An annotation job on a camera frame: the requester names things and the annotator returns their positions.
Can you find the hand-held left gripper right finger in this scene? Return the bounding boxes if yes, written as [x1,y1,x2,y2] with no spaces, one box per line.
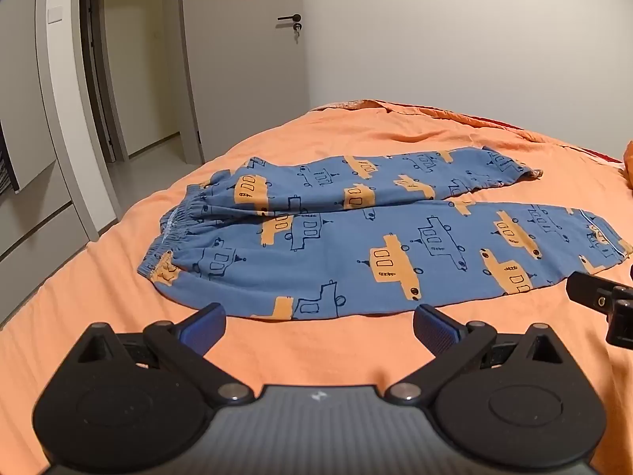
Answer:
[385,305,565,403]

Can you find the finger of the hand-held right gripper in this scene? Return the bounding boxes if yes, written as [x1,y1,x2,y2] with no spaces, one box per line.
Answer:
[566,270,617,314]

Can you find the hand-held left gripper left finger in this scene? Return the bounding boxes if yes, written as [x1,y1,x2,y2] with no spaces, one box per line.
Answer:
[73,303,256,403]

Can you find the blue pants with orange print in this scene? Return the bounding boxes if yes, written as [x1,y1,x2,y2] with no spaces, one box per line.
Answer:
[137,146,633,321]

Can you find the orange bed cover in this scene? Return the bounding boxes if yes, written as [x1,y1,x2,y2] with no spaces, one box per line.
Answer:
[0,100,633,475]

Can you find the red bed sheet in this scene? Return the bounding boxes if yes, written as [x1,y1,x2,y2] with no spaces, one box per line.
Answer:
[464,114,624,164]

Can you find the grey cabinet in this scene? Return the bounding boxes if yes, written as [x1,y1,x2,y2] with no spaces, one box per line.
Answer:
[0,0,102,330]

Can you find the white door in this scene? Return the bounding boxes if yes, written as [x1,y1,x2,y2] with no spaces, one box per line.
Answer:
[179,0,313,165]

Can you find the dark hallway door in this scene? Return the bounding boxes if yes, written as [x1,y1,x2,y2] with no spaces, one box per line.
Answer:
[80,0,120,163]

